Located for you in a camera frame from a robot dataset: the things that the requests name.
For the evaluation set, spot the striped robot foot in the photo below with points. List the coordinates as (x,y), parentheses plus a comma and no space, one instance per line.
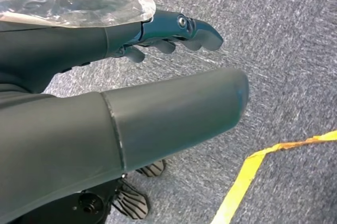
(154,169)
(133,201)

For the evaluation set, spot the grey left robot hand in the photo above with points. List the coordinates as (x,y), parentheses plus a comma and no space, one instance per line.
(66,138)

